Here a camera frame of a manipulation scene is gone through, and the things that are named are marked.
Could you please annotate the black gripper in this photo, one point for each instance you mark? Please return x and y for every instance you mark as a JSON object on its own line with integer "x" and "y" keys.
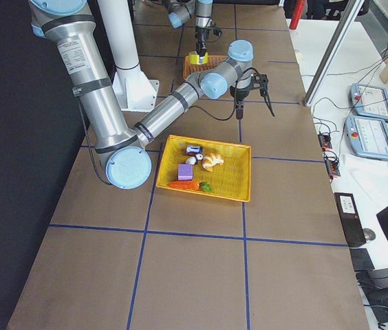
{"x": 241, "y": 92}
{"x": 200, "y": 35}

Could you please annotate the yellow tape roll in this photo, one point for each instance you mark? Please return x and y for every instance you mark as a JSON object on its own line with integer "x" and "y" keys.
{"x": 196, "y": 59}

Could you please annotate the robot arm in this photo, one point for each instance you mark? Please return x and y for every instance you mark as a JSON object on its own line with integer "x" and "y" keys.
{"x": 120, "y": 148}
{"x": 180, "y": 13}

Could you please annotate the brown wicker basket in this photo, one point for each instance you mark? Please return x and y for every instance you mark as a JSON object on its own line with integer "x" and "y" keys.
{"x": 189, "y": 67}

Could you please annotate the yellow plastic basket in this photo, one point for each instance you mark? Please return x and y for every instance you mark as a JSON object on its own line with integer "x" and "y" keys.
{"x": 224, "y": 172}

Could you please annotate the toy croissant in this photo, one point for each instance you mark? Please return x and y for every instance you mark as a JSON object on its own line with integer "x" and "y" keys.
{"x": 210, "y": 160}

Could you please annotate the blue white toy car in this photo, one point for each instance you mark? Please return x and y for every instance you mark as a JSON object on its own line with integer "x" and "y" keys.
{"x": 193, "y": 149}

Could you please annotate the white black toy figure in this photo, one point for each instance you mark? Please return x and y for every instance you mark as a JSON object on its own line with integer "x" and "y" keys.
{"x": 193, "y": 160}

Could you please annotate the purple cube block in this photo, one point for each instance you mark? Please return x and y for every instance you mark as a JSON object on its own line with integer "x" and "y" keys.
{"x": 185, "y": 172}

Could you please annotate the orange toy carrot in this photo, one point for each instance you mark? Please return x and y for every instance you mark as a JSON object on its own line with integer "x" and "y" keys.
{"x": 191, "y": 185}

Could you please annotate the red cylinder bottle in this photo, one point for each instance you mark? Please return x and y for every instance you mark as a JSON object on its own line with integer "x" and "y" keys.
{"x": 297, "y": 13}

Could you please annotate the black power strip orange plugs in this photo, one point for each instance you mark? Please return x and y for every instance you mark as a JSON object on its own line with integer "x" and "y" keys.
{"x": 330, "y": 158}

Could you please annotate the upper teach pendant tablet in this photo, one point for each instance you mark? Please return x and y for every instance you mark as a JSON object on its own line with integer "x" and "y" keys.
{"x": 369, "y": 101}

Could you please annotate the teach pendant tablet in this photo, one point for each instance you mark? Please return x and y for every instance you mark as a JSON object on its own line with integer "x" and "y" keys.
{"x": 369, "y": 101}
{"x": 368, "y": 137}

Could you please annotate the lower teach pendant tablet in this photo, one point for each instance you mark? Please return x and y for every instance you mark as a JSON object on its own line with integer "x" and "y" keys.
{"x": 368, "y": 137}

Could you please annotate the black box white labels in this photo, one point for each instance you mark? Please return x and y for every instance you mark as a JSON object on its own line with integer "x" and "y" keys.
{"x": 350, "y": 221}

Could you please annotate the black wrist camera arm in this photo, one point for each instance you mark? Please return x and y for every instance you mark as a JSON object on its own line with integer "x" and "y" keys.
{"x": 260, "y": 82}

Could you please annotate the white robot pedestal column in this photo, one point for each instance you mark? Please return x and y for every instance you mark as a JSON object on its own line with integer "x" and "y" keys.
{"x": 133, "y": 90}

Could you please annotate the aluminium frame post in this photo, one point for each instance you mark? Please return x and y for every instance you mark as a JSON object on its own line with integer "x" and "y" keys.
{"x": 351, "y": 11}

